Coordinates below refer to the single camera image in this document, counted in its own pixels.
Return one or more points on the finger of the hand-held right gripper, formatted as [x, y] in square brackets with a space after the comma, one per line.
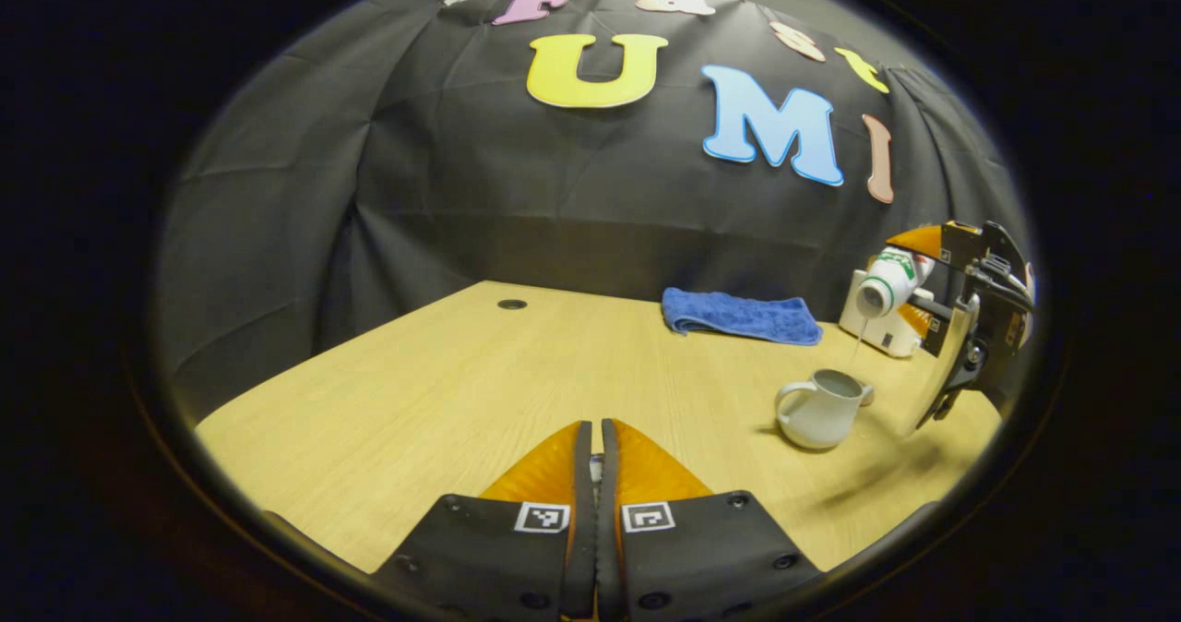
[934, 327]
[960, 242]

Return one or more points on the blue towel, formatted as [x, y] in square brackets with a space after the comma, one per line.
[738, 317]

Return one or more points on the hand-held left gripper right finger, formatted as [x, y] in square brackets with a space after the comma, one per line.
[609, 474]

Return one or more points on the white toaster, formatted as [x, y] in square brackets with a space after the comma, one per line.
[890, 334]

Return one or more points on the white ceramic teacup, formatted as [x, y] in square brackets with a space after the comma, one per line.
[817, 419]

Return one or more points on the black backdrop cloth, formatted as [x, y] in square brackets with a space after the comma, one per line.
[461, 188]

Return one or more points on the white water bottle green label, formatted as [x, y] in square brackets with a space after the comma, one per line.
[890, 281]

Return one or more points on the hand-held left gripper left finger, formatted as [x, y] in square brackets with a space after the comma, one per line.
[583, 474]

